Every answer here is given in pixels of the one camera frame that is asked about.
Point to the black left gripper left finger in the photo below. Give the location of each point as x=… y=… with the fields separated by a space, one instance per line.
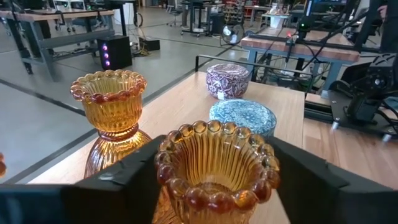
x=109 y=199

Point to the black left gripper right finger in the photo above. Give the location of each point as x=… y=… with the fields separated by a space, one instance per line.
x=326 y=199

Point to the amber glass candlestick holder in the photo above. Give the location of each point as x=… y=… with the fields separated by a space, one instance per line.
x=112 y=109
x=217 y=161
x=2 y=165

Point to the teal patterned candle tin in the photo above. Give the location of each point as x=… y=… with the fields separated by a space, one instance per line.
x=242 y=115

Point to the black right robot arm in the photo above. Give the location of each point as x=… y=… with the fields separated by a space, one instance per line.
x=373 y=81

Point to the purple patterned candle tin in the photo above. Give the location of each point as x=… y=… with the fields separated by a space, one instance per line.
x=227 y=81

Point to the black computer tower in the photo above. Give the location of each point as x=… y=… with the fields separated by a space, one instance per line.
x=119 y=51

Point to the wooden table with rig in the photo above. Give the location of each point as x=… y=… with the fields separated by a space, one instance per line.
x=311 y=49

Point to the black box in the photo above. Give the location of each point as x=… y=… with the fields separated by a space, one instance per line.
x=150 y=44

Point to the grey workbench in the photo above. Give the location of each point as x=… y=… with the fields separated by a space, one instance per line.
x=71 y=39

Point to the office chair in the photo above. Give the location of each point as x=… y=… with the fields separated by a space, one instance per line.
x=175 y=11

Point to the black metal rig frame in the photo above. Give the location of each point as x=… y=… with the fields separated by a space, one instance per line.
x=317 y=109

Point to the wooden shelf with black frame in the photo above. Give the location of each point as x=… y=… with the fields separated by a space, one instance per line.
x=192 y=102

